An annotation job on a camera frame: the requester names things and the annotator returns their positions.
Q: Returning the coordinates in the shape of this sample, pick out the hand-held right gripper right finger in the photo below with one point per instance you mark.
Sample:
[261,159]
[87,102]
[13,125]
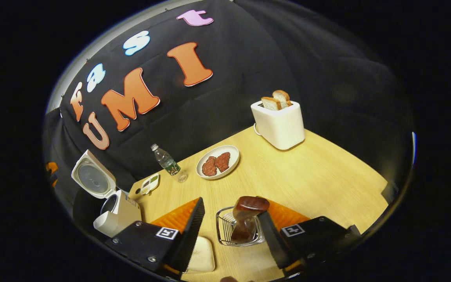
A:
[274,243]

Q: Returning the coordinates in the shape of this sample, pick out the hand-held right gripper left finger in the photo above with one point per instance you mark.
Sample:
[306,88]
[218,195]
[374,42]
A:
[190,235]

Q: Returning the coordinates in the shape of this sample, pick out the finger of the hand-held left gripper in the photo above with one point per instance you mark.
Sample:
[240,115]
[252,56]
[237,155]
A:
[52,167]

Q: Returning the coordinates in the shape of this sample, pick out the white rice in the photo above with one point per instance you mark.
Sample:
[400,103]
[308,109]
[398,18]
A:
[202,254]

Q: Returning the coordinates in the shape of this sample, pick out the brown wooden spoon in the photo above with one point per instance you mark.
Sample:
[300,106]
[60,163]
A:
[249,207]

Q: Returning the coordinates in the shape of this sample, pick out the white rice cooker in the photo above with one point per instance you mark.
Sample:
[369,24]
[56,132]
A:
[123,215]

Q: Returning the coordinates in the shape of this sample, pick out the clear plastic rice container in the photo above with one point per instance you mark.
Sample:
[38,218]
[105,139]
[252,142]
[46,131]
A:
[206,266]

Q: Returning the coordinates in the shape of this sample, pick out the white divided grain dish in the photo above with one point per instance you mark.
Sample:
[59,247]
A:
[150,184]

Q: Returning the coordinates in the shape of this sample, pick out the red meat piece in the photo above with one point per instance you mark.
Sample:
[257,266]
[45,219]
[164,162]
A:
[222,161]
[209,166]

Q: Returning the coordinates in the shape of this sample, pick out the clear plastic water bottle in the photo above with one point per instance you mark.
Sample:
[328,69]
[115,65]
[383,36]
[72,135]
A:
[166,161]

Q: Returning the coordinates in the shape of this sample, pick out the white round plate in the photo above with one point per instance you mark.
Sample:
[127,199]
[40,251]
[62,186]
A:
[233,152]

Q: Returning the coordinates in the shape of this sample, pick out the white toaster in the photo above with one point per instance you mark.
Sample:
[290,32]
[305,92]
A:
[282,127]

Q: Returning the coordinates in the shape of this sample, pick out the toast bread slice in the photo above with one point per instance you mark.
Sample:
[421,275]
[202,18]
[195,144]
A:
[282,98]
[270,103]

